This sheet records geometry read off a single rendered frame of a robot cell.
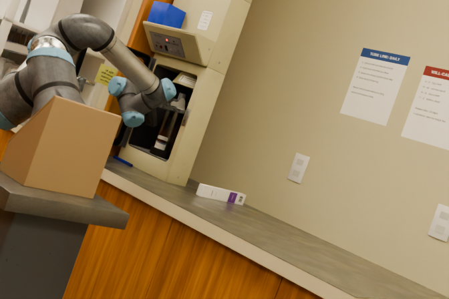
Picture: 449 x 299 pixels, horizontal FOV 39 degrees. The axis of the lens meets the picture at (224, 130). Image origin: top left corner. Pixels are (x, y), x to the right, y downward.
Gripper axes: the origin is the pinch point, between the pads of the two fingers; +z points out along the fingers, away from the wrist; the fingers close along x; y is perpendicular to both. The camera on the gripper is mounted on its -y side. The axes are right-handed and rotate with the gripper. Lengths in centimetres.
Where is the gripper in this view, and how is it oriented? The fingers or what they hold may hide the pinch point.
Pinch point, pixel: (178, 111)
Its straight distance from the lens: 257.6
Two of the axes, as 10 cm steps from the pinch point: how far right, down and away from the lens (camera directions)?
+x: -7.0, -2.6, 6.7
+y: 3.1, -9.5, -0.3
